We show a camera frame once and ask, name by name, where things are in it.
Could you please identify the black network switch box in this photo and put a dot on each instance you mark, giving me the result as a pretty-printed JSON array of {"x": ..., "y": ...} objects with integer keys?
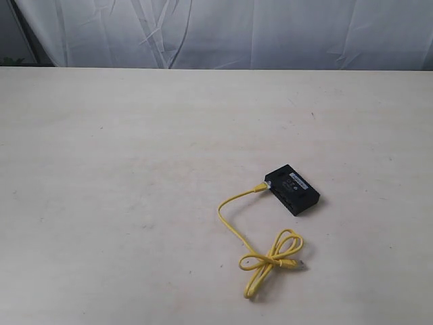
[{"x": 292, "y": 190}]

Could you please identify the black stand pole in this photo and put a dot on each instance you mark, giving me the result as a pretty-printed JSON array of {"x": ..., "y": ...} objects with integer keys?
[{"x": 39, "y": 55}]

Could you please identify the white backdrop curtain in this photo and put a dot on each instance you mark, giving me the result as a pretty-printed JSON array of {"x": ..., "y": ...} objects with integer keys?
[{"x": 276, "y": 35}]

